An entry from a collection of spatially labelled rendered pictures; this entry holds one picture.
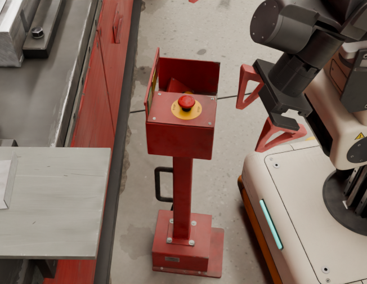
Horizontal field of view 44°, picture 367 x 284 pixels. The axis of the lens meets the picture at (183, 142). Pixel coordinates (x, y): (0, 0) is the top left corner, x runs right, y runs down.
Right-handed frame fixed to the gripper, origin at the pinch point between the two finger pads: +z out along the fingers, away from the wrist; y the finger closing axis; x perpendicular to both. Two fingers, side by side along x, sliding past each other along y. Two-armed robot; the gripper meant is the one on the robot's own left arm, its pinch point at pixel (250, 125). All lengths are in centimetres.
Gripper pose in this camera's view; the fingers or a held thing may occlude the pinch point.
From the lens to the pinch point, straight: 73.3
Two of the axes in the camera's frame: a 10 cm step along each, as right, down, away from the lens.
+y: 2.3, 7.4, -6.4
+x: 8.6, 1.5, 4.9
